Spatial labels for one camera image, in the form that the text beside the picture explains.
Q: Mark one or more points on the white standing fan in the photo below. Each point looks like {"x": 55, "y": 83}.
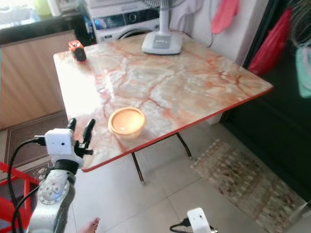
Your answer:
{"x": 161, "y": 42}

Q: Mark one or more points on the wooden counter cabinet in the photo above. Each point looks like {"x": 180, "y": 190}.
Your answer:
{"x": 29, "y": 77}

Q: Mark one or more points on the black metal table leg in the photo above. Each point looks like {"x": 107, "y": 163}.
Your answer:
{"x": 184, "y": 145}
{"x": 138, "y": 170}

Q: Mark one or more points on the white front-load washing machine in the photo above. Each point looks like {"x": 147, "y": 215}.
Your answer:
{"x": 121, "y": 20}

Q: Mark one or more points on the red hanging bag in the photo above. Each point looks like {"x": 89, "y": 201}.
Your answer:
{"x": 269, "y": 43}

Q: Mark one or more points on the person's bare foot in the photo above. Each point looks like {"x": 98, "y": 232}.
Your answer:
{"x": 90, "y": 225}

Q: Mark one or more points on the orange black small device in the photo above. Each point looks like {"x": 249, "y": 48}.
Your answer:
{"x": 77, "y": 51}

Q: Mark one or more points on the brown mat with paw prints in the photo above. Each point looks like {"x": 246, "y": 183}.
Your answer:
{"x": 41, "y": 170}

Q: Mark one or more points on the grey hanging cloth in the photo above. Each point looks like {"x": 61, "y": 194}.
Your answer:
{"x": 184, "y": 12}

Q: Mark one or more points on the pink hanging cloth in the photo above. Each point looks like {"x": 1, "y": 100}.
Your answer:
{"x": 223, "y": 14}

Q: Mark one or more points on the red plastic stool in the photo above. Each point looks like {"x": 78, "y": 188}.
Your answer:
{"x": 9, "y": 199}

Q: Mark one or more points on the green cup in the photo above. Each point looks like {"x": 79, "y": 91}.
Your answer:
{"x": 42, "y": 6}

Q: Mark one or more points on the brown bordered door mat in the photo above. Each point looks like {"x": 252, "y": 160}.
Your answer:
{"x": 29, "y": 136}

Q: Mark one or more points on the tan round bowl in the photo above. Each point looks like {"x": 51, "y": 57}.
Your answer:
{"x": 127, "y": 122}

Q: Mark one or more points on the brown patterned rug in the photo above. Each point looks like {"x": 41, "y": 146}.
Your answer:
{"x": 243, "y": 184}

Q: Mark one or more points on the teal hanging cloth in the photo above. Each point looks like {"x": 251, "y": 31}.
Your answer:
{"x": 303, "y": 73}

